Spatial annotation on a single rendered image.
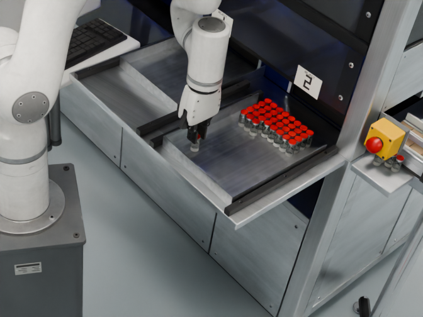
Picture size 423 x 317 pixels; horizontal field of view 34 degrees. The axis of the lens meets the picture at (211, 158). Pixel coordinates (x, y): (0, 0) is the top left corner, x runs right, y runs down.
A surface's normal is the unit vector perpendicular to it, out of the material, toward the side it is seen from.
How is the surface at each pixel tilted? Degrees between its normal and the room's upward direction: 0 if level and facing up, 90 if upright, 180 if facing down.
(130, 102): 0
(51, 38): 71
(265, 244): 90
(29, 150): 85
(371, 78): 90
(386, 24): 90
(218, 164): 0
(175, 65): 0
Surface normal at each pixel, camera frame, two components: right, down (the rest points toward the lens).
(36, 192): 0.70, 0.55
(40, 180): 0.83, 0.45
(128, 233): 0.13, -0.73
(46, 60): 0.65, 0.20
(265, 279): -0.74, 0.38
